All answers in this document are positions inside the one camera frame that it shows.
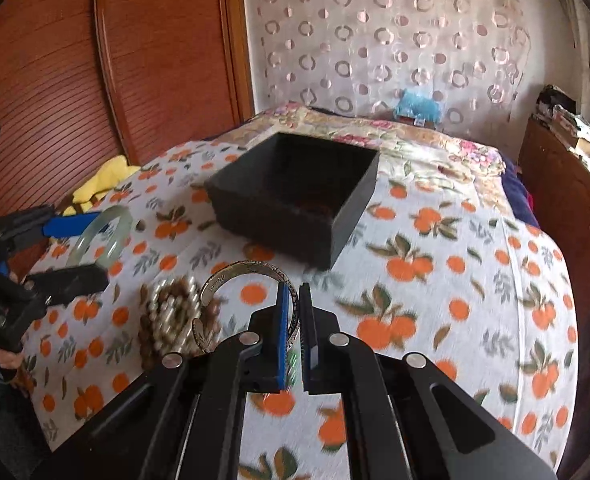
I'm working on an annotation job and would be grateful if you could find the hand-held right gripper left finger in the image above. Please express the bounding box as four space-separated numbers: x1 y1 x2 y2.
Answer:
30 282 296 480

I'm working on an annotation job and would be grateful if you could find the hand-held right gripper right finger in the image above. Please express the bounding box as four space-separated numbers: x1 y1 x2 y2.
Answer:
299 282 562 480

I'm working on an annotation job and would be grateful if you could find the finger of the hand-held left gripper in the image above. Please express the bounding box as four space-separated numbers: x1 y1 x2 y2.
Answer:
0 205 104 257
24 264 110 309

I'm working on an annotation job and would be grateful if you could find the pale green jade bangle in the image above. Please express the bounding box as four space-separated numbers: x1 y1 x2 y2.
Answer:
67 205 136 272

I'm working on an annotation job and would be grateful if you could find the silver engraved bangle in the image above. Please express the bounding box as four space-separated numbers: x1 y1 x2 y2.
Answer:
193 259 303 388

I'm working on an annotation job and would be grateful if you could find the brown bead bracelet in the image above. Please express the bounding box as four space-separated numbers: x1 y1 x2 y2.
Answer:
139 282 222 367

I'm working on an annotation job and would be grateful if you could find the pearl bead necklace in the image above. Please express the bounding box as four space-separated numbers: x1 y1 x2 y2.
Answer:
147 277 206 357

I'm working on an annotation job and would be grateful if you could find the black square box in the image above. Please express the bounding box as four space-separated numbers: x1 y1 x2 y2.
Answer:
204 131 382 271

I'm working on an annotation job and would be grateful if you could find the yellow plush toy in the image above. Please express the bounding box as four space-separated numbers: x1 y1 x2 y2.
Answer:
62 155 142 218

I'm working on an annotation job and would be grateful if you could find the orange fruit print cloth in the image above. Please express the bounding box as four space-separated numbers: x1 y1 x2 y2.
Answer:
22 137 580 480

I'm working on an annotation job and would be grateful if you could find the wooden slatted wardrobe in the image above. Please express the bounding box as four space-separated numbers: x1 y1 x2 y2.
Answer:
0 0 256 281

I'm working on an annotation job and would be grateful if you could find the floral quilt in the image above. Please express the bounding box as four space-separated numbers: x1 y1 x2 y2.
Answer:
215 102 506 196

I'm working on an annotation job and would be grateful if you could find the dark blue blanket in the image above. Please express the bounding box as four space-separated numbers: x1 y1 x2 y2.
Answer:
499 156 542 230

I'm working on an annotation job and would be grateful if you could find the blue plastic bag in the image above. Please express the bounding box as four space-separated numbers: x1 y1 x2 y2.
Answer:
394 89 446 125

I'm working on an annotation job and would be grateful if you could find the wooden cabinet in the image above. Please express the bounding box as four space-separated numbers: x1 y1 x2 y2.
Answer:
517 115 590 343

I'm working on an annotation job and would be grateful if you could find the stack of books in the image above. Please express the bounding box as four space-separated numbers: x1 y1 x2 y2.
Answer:
550 104 590 162

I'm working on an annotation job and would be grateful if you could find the stack of black clothes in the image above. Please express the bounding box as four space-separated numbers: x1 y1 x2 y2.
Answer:
537 85 570 117

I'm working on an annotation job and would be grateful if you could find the white window curtain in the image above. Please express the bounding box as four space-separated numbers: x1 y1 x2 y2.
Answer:
569 0 590 128

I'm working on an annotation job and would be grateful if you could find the ring pattern sheer curtain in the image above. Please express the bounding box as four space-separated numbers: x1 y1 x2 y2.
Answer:
242 0 534 137

